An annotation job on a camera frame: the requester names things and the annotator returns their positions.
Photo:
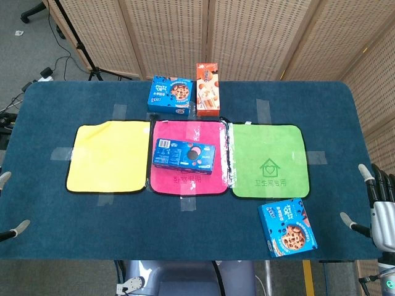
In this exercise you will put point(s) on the robot base body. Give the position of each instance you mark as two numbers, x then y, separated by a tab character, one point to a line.
185	279

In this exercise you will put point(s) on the white power strip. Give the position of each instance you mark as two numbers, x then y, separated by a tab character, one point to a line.
45	75

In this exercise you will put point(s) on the yellow cloth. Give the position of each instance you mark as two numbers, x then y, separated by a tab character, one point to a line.
108	157

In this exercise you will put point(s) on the blue cookie box large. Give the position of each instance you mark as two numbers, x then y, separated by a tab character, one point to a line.
287	228

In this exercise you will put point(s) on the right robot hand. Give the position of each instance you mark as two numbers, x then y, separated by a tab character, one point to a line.
377	212

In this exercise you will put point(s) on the dark blue table mat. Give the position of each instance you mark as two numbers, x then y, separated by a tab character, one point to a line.
197	216

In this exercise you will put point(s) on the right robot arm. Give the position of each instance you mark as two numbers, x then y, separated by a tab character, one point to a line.
386	272

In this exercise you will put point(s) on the orange snack box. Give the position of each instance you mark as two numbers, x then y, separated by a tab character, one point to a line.
208	91

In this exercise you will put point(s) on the green cloth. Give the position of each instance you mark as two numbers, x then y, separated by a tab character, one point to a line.
271	160

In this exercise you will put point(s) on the wicker folding screen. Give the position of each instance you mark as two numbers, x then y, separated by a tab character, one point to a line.
247	37

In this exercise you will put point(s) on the blue cookie box small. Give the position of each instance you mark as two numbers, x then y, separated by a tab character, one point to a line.
171	94

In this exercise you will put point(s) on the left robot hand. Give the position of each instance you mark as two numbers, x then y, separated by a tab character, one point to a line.
15	229

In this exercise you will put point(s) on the pink cloth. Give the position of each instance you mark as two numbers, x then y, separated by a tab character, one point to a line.
188	182

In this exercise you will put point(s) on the black office chair base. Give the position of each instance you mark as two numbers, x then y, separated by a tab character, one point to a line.
37	10

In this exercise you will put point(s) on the black tripod stand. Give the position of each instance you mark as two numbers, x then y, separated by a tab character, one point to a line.
83	46

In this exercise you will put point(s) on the blue Oreo cookie box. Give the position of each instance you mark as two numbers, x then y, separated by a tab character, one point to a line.
184	155

